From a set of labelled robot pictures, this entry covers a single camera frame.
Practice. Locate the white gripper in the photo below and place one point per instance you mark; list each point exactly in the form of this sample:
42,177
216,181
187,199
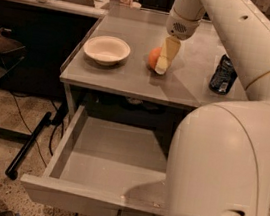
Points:
181,28

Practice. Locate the orange fruit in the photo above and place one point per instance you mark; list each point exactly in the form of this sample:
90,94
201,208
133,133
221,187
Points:
153,57

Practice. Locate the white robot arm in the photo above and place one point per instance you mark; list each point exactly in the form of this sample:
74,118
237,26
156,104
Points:
219,161

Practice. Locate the open grey top drawer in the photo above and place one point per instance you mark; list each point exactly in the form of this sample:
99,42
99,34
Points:
100,167

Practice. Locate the white paper bowl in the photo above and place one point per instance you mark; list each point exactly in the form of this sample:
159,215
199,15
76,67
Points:
106,50

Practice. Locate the blue soda can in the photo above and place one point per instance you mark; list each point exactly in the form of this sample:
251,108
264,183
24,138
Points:
223,77

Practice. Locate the black box on side table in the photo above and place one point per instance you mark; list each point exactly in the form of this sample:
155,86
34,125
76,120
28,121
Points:
11,50

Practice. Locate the black metal floor bar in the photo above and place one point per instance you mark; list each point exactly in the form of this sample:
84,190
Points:
11,171

